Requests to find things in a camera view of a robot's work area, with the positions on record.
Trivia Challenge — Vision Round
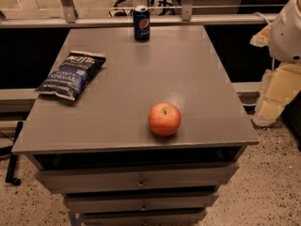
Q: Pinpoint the black pole on floor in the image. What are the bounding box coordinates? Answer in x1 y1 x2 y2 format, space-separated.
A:
6 121 23 186

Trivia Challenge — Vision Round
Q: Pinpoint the blue chip bag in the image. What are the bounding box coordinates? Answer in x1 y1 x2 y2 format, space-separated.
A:
36 51 106 101

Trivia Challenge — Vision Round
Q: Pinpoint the top grey drawer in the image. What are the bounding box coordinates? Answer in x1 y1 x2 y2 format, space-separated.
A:
36 162 239 194

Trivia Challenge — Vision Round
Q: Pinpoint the middle grey drawer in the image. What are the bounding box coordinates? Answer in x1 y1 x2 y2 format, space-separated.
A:
64 191 218 213

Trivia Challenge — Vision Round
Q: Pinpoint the blue pepsi can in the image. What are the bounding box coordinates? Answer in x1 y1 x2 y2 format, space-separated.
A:
133 5 150 42

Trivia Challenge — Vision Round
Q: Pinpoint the grey drawer cabinet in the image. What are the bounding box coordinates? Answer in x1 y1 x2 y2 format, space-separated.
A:
11 24 261 226

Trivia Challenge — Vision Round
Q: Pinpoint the bottom grey drawer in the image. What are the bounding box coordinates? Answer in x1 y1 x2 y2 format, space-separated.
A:
82 208 206 226

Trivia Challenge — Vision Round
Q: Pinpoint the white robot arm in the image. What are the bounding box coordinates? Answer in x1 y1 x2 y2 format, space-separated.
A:
250 0 301 127

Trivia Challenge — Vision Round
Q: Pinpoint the grey drawer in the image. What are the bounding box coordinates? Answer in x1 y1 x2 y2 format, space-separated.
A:
64 191 218 213
82 208 206 226
36 162 239 194

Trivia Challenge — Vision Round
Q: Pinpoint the red apple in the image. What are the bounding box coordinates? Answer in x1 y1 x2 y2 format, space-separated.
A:
148 103 182 137

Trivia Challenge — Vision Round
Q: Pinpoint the grey metal railing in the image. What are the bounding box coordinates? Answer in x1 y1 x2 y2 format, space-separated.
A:
0 0 276 28

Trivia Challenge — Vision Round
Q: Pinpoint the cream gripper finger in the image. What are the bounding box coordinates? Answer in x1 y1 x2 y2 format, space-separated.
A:
253 62 301 127
250 24 271 47

